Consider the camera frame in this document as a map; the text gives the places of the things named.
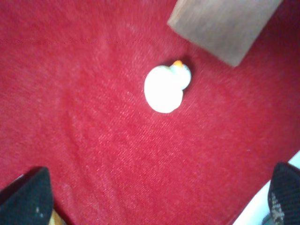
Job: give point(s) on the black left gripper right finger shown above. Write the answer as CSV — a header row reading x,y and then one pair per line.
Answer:
x,y
284,195

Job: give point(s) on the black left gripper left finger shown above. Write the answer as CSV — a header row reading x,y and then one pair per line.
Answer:
x,y
28,200

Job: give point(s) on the white toy duck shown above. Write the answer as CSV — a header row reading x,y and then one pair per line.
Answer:
x,y
164,86

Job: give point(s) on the packaged snack bag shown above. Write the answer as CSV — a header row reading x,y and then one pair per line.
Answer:
x,y
55,219

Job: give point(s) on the red tablecloth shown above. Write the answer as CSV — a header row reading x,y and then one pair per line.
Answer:
x,y
72,76

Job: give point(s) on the brown folded towel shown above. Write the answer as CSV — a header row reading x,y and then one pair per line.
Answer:
x,y
225,28

